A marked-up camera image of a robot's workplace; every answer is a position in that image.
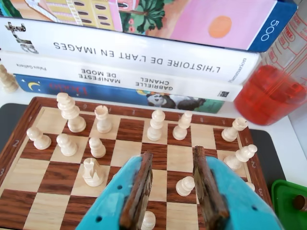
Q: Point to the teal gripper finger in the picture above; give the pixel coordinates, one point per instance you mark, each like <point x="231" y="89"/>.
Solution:
<point x="112" y="198"/>
<point x="237" y="203"/>

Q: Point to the white wooden chess pawn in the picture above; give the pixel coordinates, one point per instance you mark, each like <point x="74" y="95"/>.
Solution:
<point x="148" y="220"/>
<point x="67" y="145"/>
<point x="250" y="185"/>
<point x="184" y="187"/>
<point x="39" y="139"/>
<point x="97" y="148"/>

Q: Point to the white wooden chess knight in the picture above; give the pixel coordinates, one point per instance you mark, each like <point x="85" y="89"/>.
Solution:
<point x="92" y="173"/>

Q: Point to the dark brown chess piece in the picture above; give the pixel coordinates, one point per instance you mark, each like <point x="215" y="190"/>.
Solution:
<point x="301" y="203"/>

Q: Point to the white wooden chess rook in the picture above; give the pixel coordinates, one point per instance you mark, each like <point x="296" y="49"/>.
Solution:
<point x="103" y="122"/>
<point x="230" y="133"/>

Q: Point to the white wooden chess king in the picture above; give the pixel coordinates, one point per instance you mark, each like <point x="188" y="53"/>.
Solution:
<point x="72" y="115"/>

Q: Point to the white wooden chess piece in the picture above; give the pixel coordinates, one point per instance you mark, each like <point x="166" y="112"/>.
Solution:
<point x="8" y="80"/>

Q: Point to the green plastic lid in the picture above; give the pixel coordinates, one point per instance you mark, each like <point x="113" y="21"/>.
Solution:
<point x="283" y="210"/>

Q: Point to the wooden chessboard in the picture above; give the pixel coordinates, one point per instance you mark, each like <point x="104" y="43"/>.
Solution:
<point x="180" y="155"/>

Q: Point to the white pawn right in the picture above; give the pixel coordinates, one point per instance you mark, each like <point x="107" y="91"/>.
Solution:
<point x="155" y="127"/>

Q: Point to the red transparent measuring cup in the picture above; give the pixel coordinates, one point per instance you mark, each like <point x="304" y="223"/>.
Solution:
<point x="263" y="105"/>

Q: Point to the blue panda book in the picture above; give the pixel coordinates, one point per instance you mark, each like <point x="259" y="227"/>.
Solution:
<point x="115" y="93"/>

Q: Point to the white Gabrielle Chanel book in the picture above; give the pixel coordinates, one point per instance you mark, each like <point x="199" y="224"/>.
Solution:
<point x="192" y="88"/>

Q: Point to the pink puzzle box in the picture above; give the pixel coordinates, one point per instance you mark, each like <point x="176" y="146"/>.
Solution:
<point x="192" y="19"/>

